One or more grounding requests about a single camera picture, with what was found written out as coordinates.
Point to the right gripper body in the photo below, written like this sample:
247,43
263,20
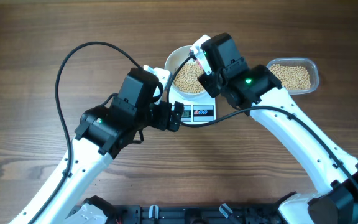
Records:
212,83

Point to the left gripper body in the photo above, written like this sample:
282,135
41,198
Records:
158,117

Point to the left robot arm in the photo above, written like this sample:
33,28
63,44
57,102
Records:
101,134

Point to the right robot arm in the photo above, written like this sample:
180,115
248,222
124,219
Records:
258,93

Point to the soybeans in bowl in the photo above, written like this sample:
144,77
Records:
187,78

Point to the white bowl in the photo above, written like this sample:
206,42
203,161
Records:
177,57

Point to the white digital kitchen scale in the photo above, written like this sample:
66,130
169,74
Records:
199,108

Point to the soybeans pile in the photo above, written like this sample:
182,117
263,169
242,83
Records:
292,77

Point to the clear plastic container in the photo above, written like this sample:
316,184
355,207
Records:
304,62

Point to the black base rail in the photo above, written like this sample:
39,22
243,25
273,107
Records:
247,214

